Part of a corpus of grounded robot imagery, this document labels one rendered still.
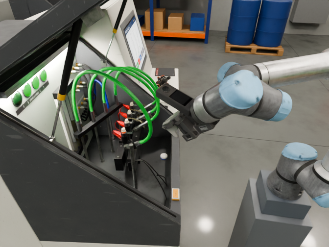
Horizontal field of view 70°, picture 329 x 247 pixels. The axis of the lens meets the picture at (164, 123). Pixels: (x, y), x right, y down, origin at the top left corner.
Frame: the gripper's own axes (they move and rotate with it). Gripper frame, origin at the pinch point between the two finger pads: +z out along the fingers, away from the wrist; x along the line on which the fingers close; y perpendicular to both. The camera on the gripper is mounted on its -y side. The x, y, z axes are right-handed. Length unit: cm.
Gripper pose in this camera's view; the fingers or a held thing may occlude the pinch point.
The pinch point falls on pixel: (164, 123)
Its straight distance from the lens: 75.7
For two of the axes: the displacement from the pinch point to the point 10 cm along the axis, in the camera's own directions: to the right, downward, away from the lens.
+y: 6.7, 7.4, 1.2
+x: 6.1, -6.3, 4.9
